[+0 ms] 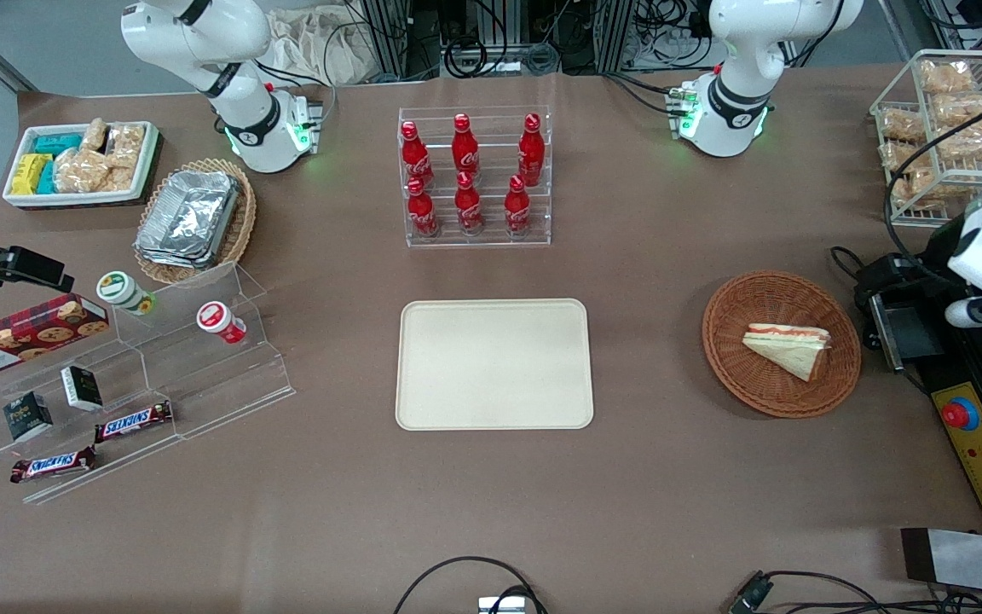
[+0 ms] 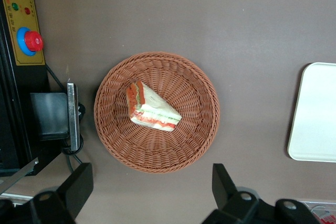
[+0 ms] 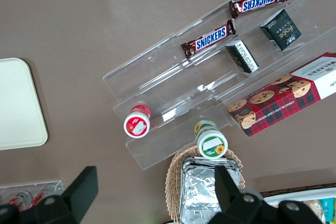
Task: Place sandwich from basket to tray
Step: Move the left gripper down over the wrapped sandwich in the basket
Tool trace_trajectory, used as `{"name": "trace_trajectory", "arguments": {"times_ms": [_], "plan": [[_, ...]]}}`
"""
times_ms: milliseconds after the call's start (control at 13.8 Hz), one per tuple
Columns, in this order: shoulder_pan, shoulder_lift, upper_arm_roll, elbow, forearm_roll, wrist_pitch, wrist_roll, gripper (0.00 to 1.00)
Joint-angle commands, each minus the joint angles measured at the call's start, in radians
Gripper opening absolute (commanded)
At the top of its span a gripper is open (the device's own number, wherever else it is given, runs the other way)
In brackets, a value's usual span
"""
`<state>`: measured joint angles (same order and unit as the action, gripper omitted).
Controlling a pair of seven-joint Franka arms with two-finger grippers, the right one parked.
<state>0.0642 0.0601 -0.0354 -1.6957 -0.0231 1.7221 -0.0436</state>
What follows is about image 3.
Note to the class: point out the silver foil container stack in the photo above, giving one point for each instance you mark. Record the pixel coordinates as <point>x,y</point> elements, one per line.
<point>199,192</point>

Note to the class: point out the black and white small box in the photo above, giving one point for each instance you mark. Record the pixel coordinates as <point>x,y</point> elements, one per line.
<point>242,56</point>

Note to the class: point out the teal snack pack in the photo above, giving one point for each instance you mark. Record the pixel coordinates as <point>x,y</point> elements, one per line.
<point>329,209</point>

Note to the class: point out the light wicker basket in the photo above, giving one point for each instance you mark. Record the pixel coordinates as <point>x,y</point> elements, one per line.
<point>173,182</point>

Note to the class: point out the clear acrylic bottle rack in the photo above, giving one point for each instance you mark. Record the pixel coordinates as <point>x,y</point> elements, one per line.
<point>39,185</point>

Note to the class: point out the Walkers red tartan cookie box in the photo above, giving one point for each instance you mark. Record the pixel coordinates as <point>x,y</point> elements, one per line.
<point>283,95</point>

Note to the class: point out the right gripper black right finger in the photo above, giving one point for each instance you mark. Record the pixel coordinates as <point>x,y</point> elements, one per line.
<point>228,197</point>

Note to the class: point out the black Face box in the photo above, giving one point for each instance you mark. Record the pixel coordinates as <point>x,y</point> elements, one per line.
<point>282,31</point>

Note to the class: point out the beige plastic tray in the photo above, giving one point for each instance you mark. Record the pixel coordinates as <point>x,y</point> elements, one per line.
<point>18,103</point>

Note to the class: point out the clear acrylic stepped shelf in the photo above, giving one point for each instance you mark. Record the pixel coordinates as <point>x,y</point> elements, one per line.
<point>162,82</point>

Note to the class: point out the clear bagged sandwich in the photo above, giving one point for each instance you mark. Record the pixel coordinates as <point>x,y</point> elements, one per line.
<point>312,209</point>

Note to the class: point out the green lid sunflower cup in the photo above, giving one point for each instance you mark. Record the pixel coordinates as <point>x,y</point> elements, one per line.
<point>211,144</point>

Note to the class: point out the red lid yogurt cup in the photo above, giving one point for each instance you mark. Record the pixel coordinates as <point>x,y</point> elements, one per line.
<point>137,124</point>

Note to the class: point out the Snickers chocolate bar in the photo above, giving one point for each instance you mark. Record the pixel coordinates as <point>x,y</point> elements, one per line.
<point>208,40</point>
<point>258,1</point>

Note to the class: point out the white rectangular snack bin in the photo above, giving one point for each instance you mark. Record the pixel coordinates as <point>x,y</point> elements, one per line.
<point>294,196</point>

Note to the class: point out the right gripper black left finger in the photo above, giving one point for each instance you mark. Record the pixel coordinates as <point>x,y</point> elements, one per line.
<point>78,192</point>

